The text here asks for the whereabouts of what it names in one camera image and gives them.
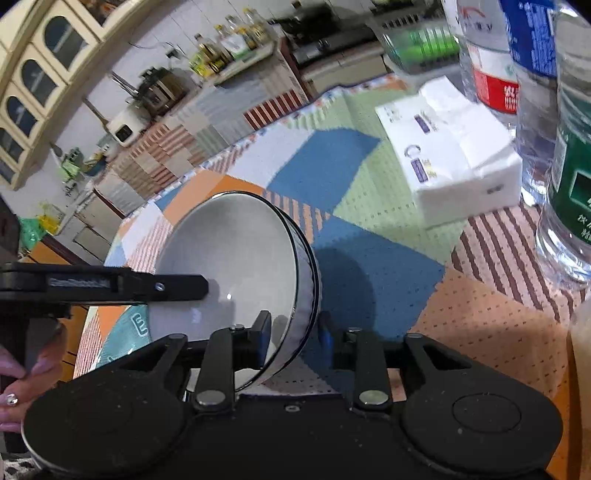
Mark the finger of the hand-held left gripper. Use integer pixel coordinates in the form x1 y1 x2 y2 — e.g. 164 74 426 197
115 272 210 306

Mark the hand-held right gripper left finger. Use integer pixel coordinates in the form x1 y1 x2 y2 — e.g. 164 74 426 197
95 310 273 413

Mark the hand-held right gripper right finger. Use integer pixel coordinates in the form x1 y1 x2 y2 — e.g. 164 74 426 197
318 314 497 412

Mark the white bowl with dark rim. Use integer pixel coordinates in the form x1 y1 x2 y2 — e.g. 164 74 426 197
146 191 322 388

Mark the blue fried egg plate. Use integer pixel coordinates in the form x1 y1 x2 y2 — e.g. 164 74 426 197
93 305 154 371

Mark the person's left forearm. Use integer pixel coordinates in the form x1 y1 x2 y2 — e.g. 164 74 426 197
0 453 34 480

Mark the person's left hand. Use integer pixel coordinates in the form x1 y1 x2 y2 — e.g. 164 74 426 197
0 318 66 433

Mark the wooden folding table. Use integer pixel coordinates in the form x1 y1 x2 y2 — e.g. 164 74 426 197
21 239 100 382

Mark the green plastic bag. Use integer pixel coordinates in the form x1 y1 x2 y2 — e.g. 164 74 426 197
17 215 47 253

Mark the colourful checked tablecloth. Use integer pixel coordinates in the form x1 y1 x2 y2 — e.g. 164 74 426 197
73 76 591 398

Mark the striped patchwork counter cloth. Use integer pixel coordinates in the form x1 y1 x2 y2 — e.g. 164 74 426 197
94 87 311 219

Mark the white rice cooker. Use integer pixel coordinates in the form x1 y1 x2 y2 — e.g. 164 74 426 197
108 106 151 148

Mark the black pressure cooker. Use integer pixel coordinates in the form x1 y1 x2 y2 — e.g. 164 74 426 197
138 66 188 116

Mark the white tissue pack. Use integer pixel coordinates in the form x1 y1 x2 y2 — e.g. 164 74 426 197
374 76 523 230

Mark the dark oil bottle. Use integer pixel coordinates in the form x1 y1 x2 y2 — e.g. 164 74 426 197
196 33 221 75

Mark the cream cabinet with arched glass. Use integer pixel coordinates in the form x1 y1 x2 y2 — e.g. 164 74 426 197
0 0 140 190

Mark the white base cabinet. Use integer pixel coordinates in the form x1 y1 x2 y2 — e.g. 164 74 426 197
299 50 389 96

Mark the black gas stove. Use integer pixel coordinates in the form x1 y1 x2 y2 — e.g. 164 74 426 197
283 20 375 66

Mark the green label water bottle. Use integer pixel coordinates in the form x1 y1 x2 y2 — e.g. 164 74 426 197
534 0 591 291

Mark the clear container with green basket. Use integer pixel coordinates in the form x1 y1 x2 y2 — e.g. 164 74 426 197
373 17 463 77

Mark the red label water bottle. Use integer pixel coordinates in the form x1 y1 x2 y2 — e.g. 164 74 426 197
442 0 519 117

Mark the blue label water bottle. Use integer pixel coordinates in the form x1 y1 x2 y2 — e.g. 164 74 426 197
500 0 563 207

